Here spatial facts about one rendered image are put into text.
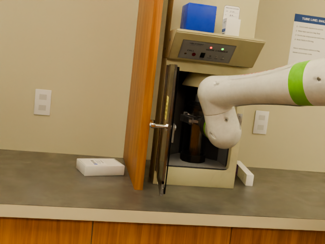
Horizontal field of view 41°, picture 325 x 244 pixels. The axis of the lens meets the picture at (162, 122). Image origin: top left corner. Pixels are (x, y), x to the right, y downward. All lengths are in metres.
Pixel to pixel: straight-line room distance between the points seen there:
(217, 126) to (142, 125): 0.29
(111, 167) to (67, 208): 0.40
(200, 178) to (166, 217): 0.35
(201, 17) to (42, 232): 0.86
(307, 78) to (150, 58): 0.58
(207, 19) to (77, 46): 0.70
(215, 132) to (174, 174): 0.35
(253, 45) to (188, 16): 0.25
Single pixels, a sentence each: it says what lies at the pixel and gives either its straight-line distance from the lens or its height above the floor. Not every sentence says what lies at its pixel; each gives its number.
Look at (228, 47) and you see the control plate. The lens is 1.54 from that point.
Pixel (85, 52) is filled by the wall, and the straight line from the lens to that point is 1.98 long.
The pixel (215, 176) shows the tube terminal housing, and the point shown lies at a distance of 1.68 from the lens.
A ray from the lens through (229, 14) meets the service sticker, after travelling 1.64.
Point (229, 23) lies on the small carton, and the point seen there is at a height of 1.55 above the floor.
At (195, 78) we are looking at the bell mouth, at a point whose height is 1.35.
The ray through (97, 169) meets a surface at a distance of 1.66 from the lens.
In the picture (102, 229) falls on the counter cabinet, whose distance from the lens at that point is 1.38.
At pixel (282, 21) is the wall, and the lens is 2.19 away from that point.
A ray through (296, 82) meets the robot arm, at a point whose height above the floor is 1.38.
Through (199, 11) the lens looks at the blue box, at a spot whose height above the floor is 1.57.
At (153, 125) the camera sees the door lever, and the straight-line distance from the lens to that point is 1.30.
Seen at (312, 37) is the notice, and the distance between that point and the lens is 2.26.
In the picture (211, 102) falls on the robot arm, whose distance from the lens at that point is 1.32.
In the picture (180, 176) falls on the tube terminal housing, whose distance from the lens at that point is 1.65.
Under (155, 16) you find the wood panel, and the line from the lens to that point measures 1.48.
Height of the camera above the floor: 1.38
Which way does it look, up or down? 8 degrees down
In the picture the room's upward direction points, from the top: 6 degrees clockwise
